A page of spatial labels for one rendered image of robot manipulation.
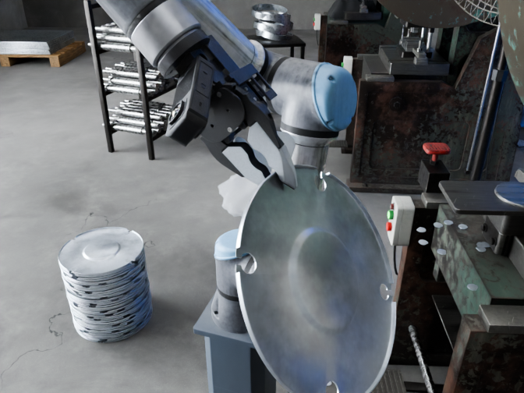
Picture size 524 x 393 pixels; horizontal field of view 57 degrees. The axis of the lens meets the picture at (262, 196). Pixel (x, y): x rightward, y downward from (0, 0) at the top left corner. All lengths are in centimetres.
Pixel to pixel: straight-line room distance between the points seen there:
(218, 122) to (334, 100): 37
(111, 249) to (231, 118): 130
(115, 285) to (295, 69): 108
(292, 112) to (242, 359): 64
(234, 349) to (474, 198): 67
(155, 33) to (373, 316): 44
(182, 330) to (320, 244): 134
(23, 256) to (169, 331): 88
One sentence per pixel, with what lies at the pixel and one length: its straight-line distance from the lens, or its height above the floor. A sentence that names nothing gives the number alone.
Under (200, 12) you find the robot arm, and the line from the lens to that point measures 84.
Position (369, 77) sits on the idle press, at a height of 64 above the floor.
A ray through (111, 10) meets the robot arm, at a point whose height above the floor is 123.
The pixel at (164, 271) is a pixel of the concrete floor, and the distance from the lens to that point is 219.
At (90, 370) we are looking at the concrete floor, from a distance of 184.
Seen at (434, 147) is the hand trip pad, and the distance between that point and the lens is 148.
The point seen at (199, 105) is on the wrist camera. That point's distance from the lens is 51.
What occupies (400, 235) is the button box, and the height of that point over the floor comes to 53.
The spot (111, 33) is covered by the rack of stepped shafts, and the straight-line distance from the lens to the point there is 322.
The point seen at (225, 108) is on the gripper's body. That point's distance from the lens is 56.
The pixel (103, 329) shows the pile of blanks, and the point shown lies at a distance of 187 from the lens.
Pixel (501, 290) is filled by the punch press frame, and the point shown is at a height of 65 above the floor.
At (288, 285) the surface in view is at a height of 96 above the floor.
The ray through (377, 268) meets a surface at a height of 89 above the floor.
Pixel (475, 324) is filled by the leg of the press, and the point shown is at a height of 62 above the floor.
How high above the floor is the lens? 131
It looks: 29 degrees down
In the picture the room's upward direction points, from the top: straight up
